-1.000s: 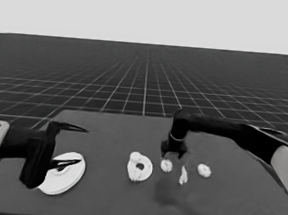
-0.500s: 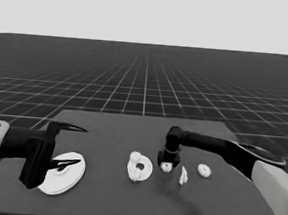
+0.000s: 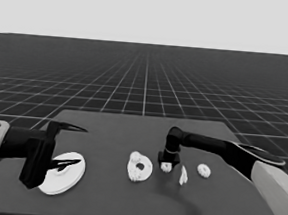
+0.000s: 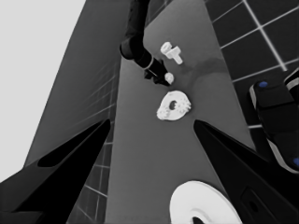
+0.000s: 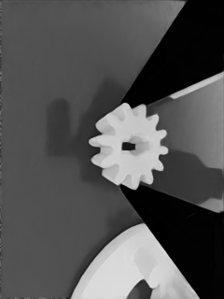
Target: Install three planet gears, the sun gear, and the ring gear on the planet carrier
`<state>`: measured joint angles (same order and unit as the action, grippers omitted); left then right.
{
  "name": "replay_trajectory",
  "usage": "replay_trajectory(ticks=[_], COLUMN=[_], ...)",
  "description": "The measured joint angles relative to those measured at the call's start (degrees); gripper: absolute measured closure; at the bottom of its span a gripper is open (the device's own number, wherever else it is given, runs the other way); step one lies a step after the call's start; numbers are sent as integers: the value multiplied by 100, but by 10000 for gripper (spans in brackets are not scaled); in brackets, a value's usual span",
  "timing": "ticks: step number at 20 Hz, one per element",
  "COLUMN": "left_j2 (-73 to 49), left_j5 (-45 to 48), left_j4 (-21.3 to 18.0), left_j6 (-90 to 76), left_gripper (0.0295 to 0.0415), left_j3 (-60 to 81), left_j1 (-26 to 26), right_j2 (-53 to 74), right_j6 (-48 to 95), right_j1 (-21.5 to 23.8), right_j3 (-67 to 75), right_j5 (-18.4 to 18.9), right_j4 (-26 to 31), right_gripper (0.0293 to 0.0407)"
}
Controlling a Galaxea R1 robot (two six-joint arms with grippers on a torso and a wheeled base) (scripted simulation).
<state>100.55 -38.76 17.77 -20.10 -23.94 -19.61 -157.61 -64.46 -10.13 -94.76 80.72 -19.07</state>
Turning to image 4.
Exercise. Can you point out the large thick white disc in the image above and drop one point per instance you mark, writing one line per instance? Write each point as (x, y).
(193, 196)

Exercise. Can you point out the dark robot body block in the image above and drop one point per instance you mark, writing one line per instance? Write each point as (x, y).
(274, 109)

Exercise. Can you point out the small white T-shaped piece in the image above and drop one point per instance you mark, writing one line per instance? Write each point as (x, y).
(175, 53)

